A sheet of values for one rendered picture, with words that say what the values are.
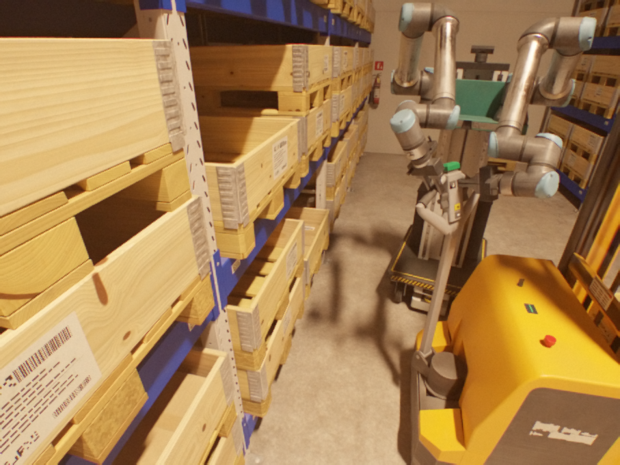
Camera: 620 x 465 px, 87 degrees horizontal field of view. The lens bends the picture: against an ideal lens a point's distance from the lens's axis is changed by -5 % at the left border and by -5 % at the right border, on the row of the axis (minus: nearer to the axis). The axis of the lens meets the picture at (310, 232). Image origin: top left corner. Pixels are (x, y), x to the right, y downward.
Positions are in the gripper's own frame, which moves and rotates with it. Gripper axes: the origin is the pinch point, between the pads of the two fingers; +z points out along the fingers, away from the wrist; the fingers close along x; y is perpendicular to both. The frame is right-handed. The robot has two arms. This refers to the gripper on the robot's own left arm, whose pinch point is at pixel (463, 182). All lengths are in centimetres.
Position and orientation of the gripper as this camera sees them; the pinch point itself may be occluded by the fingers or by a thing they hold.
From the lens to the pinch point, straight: 153.6
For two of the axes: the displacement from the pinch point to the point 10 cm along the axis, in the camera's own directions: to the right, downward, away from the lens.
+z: -5.3, -1.4, 8.4
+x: -1.5, -9.5, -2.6
